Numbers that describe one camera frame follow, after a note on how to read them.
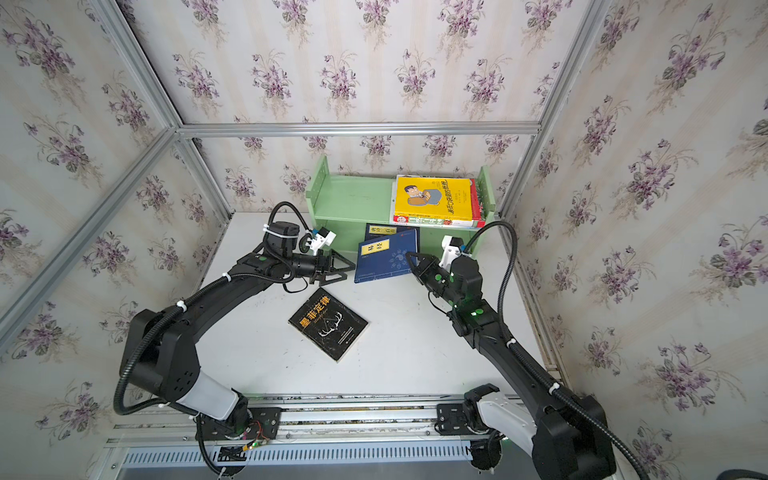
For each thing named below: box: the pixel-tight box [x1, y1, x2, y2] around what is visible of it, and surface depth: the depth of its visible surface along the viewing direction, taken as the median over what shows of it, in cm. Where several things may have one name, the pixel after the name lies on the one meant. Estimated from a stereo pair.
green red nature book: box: [393, 178, 486, 228], surface depth 80 cm
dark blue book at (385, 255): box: [354, 228, 418, 283], surface depth 81 cm
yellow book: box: [391, 175, 475, 227], surface depth 82 cm
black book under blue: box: [288, 287, 369, 363], surface depth 91 cm
